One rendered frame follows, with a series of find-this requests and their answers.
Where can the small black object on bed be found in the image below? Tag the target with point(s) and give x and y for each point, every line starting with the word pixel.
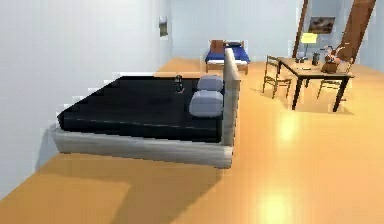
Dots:
pixel 178 83

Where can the pale wooden bed black bedspread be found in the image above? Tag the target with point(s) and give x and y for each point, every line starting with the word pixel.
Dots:
pixel 140 110

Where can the wooden bed blue bedspread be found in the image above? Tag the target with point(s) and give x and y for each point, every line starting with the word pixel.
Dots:
pixel 242 55

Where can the white pillow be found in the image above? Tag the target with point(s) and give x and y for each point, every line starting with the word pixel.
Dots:
pixel 210 83
pixel 206 103

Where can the dark blue pillow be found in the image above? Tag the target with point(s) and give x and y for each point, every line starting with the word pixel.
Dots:
pixel 233 44

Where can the wooden chair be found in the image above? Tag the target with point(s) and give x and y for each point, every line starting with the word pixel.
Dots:
pixel 274 75
pixel 333 83

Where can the small dark object on table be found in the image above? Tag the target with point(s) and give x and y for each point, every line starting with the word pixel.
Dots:
pixel 300 59

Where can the dark wooden table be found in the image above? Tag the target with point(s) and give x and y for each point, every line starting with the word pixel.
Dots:
pixel 310 71

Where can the black bottle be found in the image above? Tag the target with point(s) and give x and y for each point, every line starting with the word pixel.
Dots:
pixel 315 59

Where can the yellow shade lamp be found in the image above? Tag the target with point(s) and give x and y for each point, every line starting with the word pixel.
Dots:
pixel 309 38

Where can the potted house plant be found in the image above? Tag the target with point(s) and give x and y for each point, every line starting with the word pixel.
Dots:
pixel 331 62

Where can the framed landscape picture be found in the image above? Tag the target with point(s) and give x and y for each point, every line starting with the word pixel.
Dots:
pixel 321 25

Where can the brown room door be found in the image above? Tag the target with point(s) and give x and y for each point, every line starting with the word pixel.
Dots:
pixel 356 28

